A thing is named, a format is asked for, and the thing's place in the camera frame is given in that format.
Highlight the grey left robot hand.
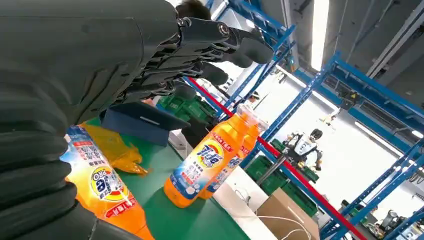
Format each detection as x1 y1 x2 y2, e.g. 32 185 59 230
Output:
0 0 275 240

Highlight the orange detergent bottle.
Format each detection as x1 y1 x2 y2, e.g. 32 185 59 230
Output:
163 104 259 210
198 117 270 201
59 125 156 240

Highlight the dark blue box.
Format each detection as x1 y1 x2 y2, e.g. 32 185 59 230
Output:
100 100 192 148

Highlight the yellow plastic sheet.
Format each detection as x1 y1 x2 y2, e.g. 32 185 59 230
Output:
80 123 151 176

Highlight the green plastic crate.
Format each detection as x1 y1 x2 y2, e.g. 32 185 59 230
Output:
281 180 319 218
299 167 321 183
157 94 218 124
245 155 289 196

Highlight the left arm ribbed grey sleeve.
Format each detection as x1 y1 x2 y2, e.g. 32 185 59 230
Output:
0 76 78 240

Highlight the person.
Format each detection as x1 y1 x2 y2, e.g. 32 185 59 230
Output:
246 91 263 110

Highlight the blue steel shelving rack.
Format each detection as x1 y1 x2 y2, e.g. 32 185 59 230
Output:
240 51 424 240
183 0 297 117

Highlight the green table mat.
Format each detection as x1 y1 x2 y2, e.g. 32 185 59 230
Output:
84 117 251 240

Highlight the ceiling light strip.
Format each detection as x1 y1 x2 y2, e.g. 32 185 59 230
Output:
310 0 331 72

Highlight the white and black humanoid robot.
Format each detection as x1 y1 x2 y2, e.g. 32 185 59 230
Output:
283 128 325 172

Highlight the brown cardboard box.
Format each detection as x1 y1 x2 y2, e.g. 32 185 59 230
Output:
256 188 321 240

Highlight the white cable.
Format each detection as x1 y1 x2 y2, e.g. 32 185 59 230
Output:
231 215 312 240

